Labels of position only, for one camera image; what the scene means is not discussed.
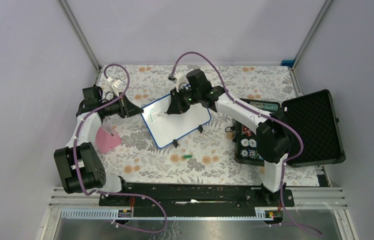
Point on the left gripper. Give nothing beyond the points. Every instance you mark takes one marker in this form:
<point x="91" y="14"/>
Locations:
<point x="127" y="109"/>

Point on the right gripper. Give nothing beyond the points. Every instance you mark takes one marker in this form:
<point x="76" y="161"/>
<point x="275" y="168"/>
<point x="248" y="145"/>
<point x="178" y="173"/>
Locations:
<point x="176" y="106"/>

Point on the white marker pen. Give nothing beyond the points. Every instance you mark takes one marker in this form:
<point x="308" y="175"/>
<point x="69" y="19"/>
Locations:
<point x="161" y="113"/>

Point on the blue framed whiteboard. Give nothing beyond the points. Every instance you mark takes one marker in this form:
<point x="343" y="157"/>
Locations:
<point x="167" y="128"/>

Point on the pink metronome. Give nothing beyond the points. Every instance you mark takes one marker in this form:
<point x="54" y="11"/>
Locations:
<point x="106" y="140"/>

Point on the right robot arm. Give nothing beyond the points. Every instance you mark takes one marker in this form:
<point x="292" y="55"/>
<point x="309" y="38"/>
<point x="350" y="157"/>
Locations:
<point x="273" y="139"/>

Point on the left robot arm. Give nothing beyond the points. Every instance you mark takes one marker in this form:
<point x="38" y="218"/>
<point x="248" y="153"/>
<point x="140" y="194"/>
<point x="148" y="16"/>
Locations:
<point x="78" y="164"/>

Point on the blue corner clamp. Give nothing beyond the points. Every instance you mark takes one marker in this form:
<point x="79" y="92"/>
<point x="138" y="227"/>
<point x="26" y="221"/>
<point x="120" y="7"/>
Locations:
<point x="287" y="63"/>

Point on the black open case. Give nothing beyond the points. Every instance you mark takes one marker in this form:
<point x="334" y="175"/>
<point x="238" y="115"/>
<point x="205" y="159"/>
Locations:
<point x="312" y="116"/>

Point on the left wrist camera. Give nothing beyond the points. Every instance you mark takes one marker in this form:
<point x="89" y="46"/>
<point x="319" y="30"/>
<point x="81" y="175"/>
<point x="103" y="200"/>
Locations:
<point x="114" y="86"/>

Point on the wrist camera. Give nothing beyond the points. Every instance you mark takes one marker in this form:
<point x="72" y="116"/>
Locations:
<point x="114" y="86"/>
<point x="178" y="79"/>

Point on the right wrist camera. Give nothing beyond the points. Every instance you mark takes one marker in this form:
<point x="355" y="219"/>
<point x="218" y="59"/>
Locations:
<point x="178" y="79"/>

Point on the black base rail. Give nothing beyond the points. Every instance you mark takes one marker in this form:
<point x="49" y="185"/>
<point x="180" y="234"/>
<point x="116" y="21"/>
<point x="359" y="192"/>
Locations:
<point x="196" y="198"/>

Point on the white cable duct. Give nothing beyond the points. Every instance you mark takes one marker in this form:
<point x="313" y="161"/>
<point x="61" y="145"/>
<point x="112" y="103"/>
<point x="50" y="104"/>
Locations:
<point x="243" y="214"/>

